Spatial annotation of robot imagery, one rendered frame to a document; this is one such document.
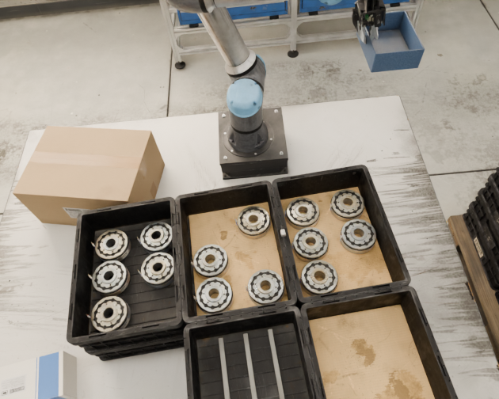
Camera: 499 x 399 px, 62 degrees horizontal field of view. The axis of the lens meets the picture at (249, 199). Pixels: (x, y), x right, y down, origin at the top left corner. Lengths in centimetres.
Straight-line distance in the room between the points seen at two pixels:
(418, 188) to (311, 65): 172
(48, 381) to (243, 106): 98
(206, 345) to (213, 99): 202
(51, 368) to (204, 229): 58
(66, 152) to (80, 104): 163
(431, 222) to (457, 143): 128
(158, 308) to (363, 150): 96
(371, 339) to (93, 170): 101
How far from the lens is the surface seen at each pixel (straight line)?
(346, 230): 127
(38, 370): 137
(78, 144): 158
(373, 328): 120
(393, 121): 179
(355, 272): 125
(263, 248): 126
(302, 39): 311
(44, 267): 160
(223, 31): 137
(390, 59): 139
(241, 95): 138
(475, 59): 337
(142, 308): 126
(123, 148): 150
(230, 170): 153
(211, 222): 133
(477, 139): 283
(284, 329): 118
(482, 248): 215
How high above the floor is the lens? 197
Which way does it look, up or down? 57 degrees down
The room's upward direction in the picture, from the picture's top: 8 degrees counter-clockwise
